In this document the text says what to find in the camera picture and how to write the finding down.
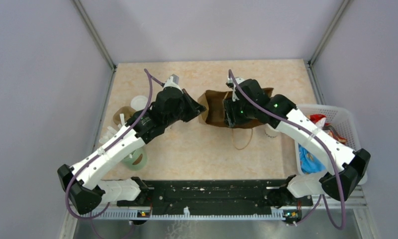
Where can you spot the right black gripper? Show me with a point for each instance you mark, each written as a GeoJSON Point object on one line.
{"type": "Point", "coordinates": [232, 117]}

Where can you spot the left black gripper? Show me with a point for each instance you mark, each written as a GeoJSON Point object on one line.
{"type": "Point", "coordinates": [193, 105]}

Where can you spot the brown paper bag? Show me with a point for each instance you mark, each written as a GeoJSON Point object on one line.
{"type": "Point", "coordinates": [222, 112]}

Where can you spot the white paper coffee cup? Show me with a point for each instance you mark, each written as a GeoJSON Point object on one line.
{"type": "Point", "coordinates": [270, 131]}

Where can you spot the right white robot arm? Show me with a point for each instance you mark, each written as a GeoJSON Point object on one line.
{"type": "Point", "coordinates": [344, 166]}

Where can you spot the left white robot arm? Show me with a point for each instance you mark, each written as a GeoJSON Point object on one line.
{"type": "Point", "coordinates": [83, 182]}

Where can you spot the stack of white lids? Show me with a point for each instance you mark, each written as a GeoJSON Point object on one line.
{"type": "Point", "coordinates": [139, 103]}

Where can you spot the stack of cardboard cup carriers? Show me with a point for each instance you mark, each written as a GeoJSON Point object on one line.
{"type": "Point", "coordinates": [127, 112]}

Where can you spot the red snack packet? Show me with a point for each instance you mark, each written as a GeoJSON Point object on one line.
{"type": "Point", "coordinates": [320, 121]}

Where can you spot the blue snack packet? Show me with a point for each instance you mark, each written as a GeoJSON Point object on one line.
{"type": "Point", "coordinates": [308, 162]}

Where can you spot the white plastic basket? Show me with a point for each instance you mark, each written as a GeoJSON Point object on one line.
{"type": "Point", "coordinates": [340, 118]}

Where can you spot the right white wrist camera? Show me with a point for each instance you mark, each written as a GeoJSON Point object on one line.
{"type": "Point", "coordinates": [232, 84]}

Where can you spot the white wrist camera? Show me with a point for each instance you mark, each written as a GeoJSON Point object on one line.
{"type": "Point", "coordinates": [172, 81]}
{"type": "Point", "coordinates": [232, 84]}

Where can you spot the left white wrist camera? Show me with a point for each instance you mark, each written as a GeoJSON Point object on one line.
{"type": "Point", "coordinates": [172, 81]}

